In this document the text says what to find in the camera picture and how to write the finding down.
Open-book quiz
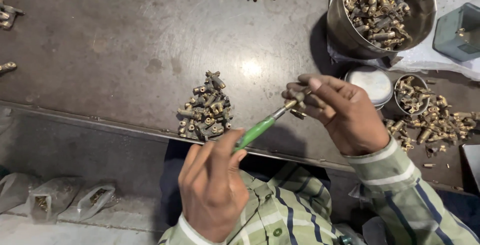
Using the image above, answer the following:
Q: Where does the green handled screwdriver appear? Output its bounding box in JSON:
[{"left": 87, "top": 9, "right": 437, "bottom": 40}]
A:
[{"left": 232, "top": 100, "right": 299, "bottom": 153}]

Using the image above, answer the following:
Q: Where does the large steel bowl of fittings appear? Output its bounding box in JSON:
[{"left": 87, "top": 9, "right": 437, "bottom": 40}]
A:
[{"left": 326, "top": 0, "right": 438, "bottom": 60}]

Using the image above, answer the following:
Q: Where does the person's right hand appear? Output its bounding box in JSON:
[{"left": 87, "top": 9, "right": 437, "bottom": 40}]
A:
[{"left": 281, "top": 74, "right": 391, "bottom": 157}]

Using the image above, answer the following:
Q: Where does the small pile of brass fittings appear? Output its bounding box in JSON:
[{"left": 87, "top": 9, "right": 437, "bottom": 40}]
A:
[{"left": 176, "top": 70, "right": 234, "bottom": 142}]

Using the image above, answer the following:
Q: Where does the green metal box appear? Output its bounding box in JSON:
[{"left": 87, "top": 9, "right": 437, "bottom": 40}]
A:
[{"left": 432, "top": 2, "right": 480, "bottom": 63}]

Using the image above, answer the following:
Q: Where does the cluster of fittings at edge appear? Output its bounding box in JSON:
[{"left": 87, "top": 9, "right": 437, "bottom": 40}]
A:
[{"left": 0, "top": 0, "right": 25, "bottom": 30}]

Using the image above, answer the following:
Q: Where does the small steel cup of fittings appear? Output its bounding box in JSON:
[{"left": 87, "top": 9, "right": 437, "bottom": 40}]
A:
[{"left": 393, "top": 74, "right": 431, "bottom": 116}]

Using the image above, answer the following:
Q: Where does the person's striped shirt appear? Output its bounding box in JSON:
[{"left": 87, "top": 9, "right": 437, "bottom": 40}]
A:
[{"left": 157, "top": 161, "right": 366, "bottom": 245}]

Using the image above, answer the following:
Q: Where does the round steel lid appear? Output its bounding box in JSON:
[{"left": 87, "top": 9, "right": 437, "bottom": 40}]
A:
[{"left": 344, "top": 65, "right": 394, "bottom": 110}]

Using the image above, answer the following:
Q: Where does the person's left hand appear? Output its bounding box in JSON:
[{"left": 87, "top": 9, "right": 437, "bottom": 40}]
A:
[{"left": 178, "top": 128, "right": 250, "bottom": 244}]

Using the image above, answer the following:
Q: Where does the brass valve fitting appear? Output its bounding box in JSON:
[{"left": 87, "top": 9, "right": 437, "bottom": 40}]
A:
[{"left": 289, "top": 89, "right": 313, "bottom": 120}]

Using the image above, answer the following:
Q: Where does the clear plastic bag of parts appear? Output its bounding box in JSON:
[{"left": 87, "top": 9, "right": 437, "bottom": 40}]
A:
[
  {"left": 29, "top": 178, "right": 85, "bottom": 225},
  {"left": 77, "top": 184, "right": 117, "bottom": 222}
]

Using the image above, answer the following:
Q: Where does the grey metal tray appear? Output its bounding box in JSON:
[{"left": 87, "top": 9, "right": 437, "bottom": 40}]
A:
[{"left": 460, "top": 144, "right": 480, "bottom": 193}]

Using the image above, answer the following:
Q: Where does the scattered heap of brass fittings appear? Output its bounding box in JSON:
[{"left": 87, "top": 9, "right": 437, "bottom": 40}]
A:
[{"left": 383, "top": 95, "right": 480, "bottom": 158}]

